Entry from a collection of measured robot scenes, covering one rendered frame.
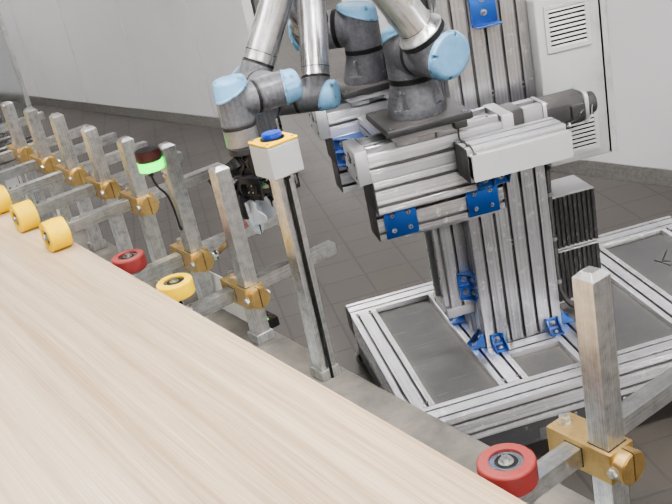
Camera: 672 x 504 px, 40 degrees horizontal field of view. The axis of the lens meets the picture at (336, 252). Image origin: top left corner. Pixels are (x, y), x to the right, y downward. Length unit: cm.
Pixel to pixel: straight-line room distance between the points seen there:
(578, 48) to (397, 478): 162
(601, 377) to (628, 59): 327
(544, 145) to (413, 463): 122
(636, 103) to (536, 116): 203
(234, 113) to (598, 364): 104
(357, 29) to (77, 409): 154
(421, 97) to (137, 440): 120
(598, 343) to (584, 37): 150
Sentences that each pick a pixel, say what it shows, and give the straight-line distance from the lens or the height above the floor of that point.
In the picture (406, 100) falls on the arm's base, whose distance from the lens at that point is 235.
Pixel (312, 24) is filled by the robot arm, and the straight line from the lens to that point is 242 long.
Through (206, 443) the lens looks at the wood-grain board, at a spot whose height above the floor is 90.
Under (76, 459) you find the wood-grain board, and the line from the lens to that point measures 154.
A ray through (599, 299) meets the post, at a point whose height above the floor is 110.
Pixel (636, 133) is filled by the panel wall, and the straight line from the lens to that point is 455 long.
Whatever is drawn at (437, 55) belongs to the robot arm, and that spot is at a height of 122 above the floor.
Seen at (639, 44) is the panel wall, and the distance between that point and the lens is 441.
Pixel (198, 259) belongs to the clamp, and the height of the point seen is 86.
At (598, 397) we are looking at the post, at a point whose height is 95.
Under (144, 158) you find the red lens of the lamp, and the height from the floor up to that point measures 113.
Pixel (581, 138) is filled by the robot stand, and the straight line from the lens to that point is 271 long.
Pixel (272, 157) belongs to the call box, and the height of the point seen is 120.
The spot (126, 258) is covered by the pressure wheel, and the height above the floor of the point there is 90.
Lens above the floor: 168
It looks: 23 degrees down
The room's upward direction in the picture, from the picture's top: 12 degrees counter-clockwise
